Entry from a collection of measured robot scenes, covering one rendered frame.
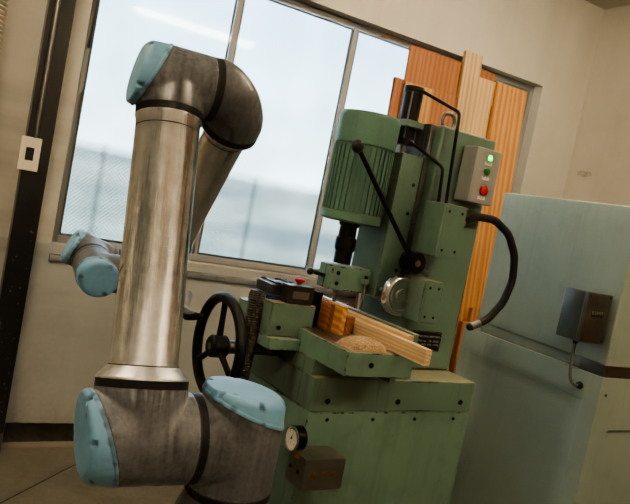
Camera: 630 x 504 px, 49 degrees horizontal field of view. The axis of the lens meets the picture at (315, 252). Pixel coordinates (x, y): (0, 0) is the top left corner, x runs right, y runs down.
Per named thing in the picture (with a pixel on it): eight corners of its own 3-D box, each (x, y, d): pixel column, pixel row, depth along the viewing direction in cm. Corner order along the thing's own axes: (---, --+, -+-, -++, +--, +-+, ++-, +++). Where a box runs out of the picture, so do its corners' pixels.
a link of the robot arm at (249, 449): (285, 502, 117) (306, 403, 115) (189, 506, 108) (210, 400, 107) (252, 462, 130) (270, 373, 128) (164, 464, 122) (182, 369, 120)
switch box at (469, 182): (452, 199, 202) (464, 145, 200) (476, 204, 207) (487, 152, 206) (467, 201, 196) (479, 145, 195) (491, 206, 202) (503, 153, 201)
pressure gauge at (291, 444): (280, 452, 169) (287, 420, 169) (293, 451, 171) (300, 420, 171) (293, 463, 164) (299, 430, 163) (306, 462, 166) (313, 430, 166)
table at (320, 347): (207, 313, 208) (211, 293, 207) (292, 320, 224) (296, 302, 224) (310, 375, 157) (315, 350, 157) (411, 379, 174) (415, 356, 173)
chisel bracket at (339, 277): (314, 289, 199) (320, 260, 198) (353, 294, 206) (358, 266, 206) (328, 294, 192) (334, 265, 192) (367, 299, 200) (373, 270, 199)
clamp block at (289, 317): (242, 322, 189) (248, 290, 188) (284, 325, 196) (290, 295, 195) (267, 336, 176) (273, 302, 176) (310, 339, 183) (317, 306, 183)
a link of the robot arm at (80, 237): (59, 267, 161) (55, 252, 169) (105, 289, 167) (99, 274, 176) (80, 233, 160) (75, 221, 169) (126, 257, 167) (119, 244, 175)
